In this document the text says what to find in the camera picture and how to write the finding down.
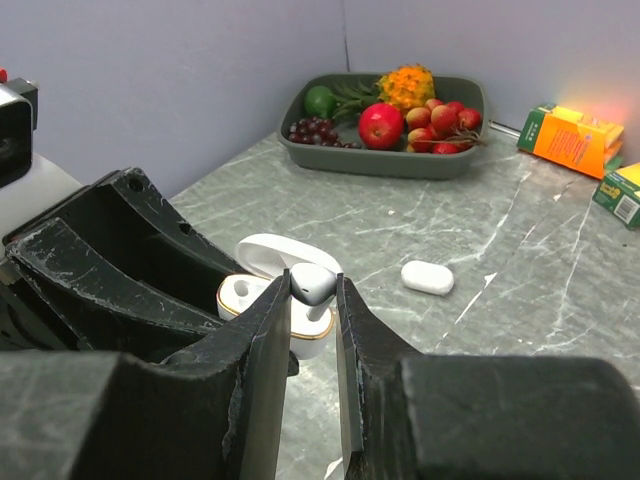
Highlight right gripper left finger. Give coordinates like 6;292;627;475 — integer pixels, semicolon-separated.
0;269;292;480

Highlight white stem earbud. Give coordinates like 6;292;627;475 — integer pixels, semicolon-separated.
290;263;336;322

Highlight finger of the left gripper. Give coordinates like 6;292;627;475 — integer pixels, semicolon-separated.
44;167;246;321
6;218;224;360

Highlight orange spiky fruit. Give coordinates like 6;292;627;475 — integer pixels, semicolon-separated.
376;64;436;114

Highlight orange green box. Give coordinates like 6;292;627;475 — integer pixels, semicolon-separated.
517;103;624;180
592;163;640;230

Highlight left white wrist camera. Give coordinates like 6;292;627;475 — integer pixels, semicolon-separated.
1;69;82;238

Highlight white square charging case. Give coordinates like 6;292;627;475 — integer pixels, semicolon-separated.
216;233;343;360

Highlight red cherry bunch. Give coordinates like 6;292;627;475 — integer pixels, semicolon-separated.
405;98;484;155

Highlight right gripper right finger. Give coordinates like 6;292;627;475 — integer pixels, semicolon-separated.
336;276;639;479

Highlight dark grape bunch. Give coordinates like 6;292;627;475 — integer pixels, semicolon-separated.
286;116;362;149

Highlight white oval earbud case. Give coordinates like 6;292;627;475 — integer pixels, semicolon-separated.
401;260;455;296

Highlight green leafy sprig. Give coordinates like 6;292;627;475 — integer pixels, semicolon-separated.
332;82;379;120

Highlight green lime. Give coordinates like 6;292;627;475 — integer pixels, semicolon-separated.
304;85;337;119

